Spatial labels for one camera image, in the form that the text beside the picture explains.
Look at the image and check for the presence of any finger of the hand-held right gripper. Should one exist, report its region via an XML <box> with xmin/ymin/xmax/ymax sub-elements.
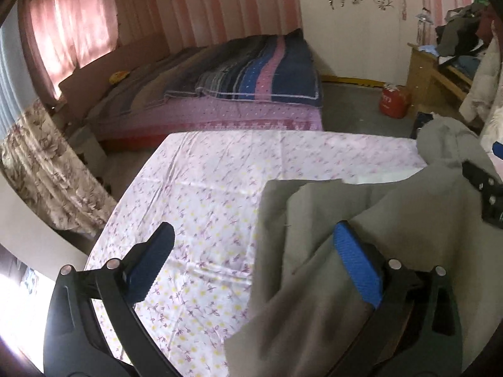
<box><xmin>462</xmin><ymin>160</ymin><xmax>503</xmax><ymax>229</ymax></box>

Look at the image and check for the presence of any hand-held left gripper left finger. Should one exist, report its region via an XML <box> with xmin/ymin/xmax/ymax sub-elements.
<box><xmin>42</xmin><ymin>221</ymin><xmax>185</xmax><ymax>377</ymax></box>

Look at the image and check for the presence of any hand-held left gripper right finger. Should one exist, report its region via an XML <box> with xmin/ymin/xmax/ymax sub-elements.
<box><xmin>332</xmin><ymin>220</ymin><xmax>465</xmax><ymax>377</ymax></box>

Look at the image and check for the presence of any grey-green large garment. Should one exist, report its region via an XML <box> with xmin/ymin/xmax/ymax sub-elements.
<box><xmin>224</xmin><ymin>118</ymin><xmax>503</xmax><ymax>377</ymax></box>

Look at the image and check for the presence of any pile of dark clothes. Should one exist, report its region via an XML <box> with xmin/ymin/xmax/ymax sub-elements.
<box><xmin>434</xmin><ymin>2</ymin><xmax>496</xmax><ymax>57</ymax></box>

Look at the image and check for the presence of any pink floral table sheet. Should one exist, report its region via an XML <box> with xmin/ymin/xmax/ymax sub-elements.
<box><xmin>84</xmin><ymin>129</ymin><xmax>429</xmax><ymax>377</ymax></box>

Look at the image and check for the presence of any dark blue floor object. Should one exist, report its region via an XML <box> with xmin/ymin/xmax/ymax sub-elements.
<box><xmin>411</xmin><ymin>112</ymin><xmax>435</xmax><ymax>138</ymax></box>

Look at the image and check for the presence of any white padded jacket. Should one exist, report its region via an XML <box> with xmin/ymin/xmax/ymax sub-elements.
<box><xmin>459</xmin><ymin>37</ymin><xmax>503</xmax><ymax>126</ymax></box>

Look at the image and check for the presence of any grey stool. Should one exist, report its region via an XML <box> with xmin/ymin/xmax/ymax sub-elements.
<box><xmin>67</xmin><ymin>126</ymin><xmax>108</xmax><ymax>175</ymax></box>

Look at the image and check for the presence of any beige floral curtain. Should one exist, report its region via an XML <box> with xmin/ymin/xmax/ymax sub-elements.
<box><xmin>0</xmin><ymin>100</ymin><xmax>119</xmax><ymax>236</ymax></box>

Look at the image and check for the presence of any wooden desk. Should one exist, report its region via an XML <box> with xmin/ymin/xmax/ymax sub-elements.
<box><xmin>405</xmin><ymin>42</ymin><xmax>484</xmax><ymax>130</ymax></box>

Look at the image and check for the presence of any red plastic container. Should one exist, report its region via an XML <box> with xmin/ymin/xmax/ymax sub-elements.
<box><xmin>378</xmin><ymin>83</ymin><xmax>411</xmax><ymax>119</ymax></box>

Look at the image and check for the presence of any bed with pink sheet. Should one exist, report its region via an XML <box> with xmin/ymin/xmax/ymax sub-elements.
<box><xmin>59</xmin><ymin>29</ymin><xmax>325</xmax><ymax>150</ymax></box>

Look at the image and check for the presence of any small desk lamp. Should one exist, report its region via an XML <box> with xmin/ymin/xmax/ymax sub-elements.
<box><xmin>417</xmin><ymin>12</ymin><xmax>431</xmax><ymax>48</ymax></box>

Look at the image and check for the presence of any white wardrobe with stickers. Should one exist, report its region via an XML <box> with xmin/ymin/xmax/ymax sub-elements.
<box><xmin>295</xmin><ymin>0</ymin><xmax>427</xmax><ymax>83</ymax></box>

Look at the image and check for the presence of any striped blue pink blanket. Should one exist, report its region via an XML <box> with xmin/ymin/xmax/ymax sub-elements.
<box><xmin>163</xmin><ymin>29</ymin><xmax>323</xmax><ymax>108</ymax></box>

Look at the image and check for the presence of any pink window curtain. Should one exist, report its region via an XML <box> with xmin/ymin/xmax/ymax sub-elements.
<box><xmin>18</xmin><ymin>0</ymin><xmax>120</xmax><ymax>101</ymax></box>

